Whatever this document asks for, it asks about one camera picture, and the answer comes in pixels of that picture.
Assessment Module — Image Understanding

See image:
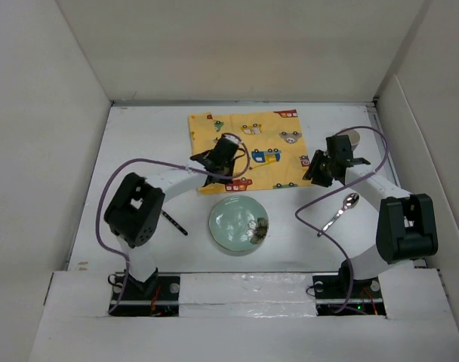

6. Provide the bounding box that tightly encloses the yellow cartoon print cloth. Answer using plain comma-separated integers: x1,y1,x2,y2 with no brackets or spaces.
188,109,310,195

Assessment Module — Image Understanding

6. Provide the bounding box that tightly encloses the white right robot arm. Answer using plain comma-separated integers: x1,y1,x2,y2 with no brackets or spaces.
303,134,439,297

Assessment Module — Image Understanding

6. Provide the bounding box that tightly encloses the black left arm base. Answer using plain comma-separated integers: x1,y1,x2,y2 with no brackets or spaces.
107,272,181,318

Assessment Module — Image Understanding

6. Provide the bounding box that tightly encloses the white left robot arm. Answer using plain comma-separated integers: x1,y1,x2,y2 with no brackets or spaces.
96,133,251,299

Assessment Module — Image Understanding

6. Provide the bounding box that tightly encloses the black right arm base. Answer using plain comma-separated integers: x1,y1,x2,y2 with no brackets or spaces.
306,266,387,316

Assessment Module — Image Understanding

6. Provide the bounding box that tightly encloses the white lavender cup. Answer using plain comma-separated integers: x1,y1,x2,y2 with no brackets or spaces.
346,130,361,150

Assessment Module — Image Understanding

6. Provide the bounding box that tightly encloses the silver spoon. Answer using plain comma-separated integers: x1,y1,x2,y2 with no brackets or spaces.
317,192,360,238

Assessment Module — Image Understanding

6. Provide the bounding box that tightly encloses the light green floral plate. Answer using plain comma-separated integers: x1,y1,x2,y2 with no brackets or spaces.
208,195,270,253

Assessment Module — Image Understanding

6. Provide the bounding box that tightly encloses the aluminium table edge rail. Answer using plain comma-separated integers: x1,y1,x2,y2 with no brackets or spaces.
367,101,404,182

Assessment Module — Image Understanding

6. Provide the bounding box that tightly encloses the black handled fork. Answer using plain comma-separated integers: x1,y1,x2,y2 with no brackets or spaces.
162,210,189,236

